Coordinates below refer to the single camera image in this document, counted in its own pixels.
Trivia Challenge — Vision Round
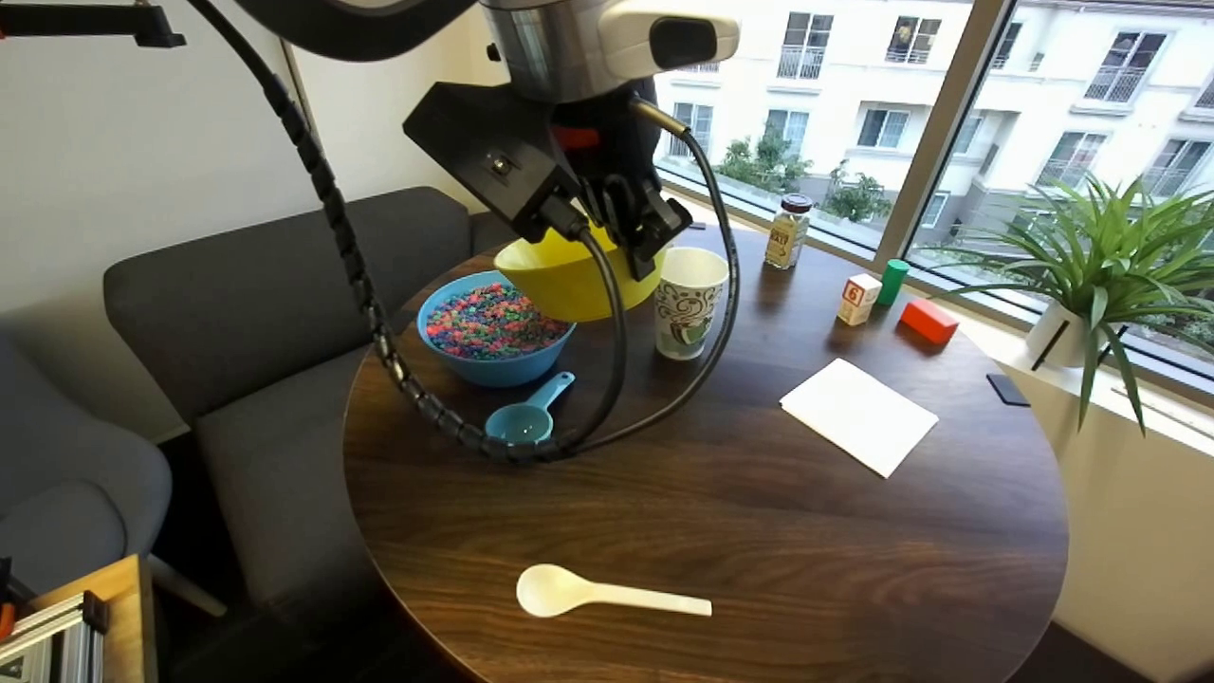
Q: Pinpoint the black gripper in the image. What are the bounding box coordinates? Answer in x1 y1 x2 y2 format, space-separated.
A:
539 86 697 282

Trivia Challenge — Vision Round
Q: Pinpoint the yellow plastic bowl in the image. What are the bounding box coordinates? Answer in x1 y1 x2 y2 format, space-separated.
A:
491 224 667 325

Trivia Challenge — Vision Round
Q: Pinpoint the large colourful cereal pile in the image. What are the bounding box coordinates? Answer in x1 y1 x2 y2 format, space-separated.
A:
427 282 569 364

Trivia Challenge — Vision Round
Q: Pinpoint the blue plastic bowl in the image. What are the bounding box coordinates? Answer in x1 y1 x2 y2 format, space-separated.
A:
413 271 581 392

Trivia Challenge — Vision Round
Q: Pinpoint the printed paper cup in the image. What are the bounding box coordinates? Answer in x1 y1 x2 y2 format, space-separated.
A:
650 241 731 364

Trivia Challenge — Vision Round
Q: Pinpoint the spice jar with dark lid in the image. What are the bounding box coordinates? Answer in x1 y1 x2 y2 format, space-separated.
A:
763 195 817 278

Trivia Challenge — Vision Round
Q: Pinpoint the blue measuring scoop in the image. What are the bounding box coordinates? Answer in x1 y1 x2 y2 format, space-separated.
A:
481 367 581 451

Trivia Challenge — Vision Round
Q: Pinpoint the small white carton box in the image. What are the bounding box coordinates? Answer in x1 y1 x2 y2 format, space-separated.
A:
834 271 884 329

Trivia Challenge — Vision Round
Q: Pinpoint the green block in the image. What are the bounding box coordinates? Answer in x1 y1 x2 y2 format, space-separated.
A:
877 258 915 314

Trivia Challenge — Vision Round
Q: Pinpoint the white paper napkin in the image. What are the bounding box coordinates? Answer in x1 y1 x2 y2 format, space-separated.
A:
778 357 940 481

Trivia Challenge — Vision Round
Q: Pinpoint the orange block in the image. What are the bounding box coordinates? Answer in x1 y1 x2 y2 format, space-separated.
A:
897 295 965 354

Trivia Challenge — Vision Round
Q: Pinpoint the dark grey sofa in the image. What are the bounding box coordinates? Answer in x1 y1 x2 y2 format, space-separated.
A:
100 185 509 623

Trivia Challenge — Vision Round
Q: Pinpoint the white plastic spoon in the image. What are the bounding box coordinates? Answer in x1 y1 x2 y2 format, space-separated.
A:
514 560 716 623

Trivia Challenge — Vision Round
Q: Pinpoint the black table edge clip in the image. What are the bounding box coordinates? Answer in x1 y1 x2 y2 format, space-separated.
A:
984 370 1037 408

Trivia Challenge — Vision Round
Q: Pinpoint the green potted plant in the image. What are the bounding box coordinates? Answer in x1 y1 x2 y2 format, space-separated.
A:
978 173 1214 441

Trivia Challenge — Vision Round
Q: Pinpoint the grey armchair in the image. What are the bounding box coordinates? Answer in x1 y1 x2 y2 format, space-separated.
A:
0 335 176 601

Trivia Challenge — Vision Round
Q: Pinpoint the wooden cart top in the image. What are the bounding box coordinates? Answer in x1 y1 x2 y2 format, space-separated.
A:
31 549 165 683

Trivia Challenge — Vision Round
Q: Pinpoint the thin black camera cable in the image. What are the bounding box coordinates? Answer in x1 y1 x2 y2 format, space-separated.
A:
524 202 638 464

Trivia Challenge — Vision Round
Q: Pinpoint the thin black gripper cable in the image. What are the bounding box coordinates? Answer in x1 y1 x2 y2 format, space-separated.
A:
581 100 748 449

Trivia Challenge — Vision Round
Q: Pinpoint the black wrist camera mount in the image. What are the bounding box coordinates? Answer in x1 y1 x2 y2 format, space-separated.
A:
400 81 572 241

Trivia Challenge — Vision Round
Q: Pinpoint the black corrugated cable conduit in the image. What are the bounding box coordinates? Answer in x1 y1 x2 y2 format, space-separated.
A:
188 0 537 467

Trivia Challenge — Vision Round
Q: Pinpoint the grey window frame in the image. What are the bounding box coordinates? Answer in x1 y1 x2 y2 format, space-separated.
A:
650 0 1214 393

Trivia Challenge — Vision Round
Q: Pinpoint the black overhead mount bar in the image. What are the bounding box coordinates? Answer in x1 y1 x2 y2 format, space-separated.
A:
0 0 189 54

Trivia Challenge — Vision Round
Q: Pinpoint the aluminium frame stand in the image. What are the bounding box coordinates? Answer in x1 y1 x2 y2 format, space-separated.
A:
0 587 109 683

